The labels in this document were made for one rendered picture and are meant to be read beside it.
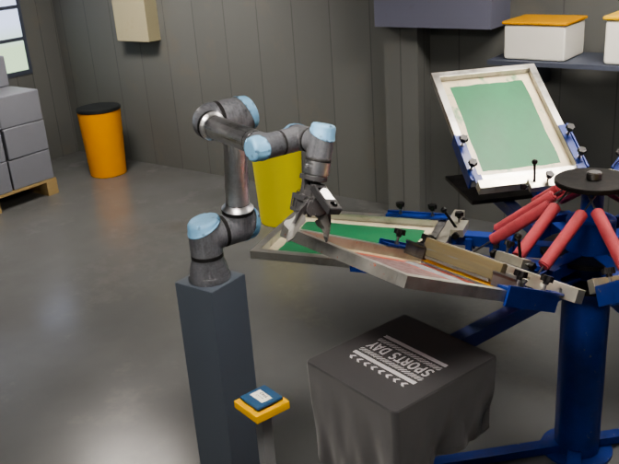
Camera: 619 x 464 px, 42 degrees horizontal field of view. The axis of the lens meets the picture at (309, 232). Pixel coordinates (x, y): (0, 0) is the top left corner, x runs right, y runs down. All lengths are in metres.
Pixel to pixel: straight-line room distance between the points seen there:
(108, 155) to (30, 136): 0.86
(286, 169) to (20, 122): 2.77
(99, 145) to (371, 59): 3.13
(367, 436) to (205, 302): 0.72
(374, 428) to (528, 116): 2.25
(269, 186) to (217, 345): 3.76
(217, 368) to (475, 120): 2.06
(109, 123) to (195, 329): 5.68
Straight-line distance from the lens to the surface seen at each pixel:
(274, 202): 6.60
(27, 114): 8.09
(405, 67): 6.42
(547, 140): 4.31
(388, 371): 2.75
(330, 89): 7.11
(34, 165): 8.18
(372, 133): 6.96
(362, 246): 2.89
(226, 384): 3.00
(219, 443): 3.17
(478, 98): 4.44
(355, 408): 2.70
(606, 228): 3.27
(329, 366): 2.79
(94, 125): 8.46
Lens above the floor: 2.39
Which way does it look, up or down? 21 degrees down
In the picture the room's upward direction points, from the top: 4 degrees counter-clockwise
